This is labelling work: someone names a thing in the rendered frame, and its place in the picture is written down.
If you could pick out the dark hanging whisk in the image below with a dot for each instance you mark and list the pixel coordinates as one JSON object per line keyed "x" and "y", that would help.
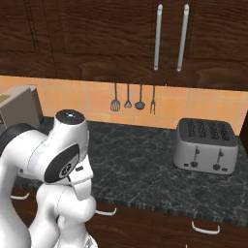
{"x": 128, "y": 102}

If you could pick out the dark slotted spatula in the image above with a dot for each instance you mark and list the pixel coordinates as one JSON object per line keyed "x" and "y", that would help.
{"x": 115, "y": 104}

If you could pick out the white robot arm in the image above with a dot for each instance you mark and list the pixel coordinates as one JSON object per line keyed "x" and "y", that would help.
{"x": 38, "y": 155}

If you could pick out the grey box appliance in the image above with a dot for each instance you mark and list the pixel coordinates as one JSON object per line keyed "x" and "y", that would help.
{"x": 17, "y": 108}

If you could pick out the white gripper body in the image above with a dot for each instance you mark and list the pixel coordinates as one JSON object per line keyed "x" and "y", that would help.
{"x": 83, "y": 188}

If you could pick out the dark hanging ladle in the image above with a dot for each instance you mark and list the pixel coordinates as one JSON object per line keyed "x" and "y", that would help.
{"x": 139, "y": 104}

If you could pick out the dark hanging meat fork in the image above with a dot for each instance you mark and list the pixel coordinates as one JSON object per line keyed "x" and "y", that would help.
{"x": 152, "y": 105}

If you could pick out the silver four-slot toaster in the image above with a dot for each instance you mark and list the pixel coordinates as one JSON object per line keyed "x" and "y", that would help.
{"x": 204, "y": 147}

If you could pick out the dark wood cupboard door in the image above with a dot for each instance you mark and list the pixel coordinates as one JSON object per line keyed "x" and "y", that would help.
{"x": 22, "y": 35}
{"x": 103, "y": 35}
{"x": 216, "y": 42}

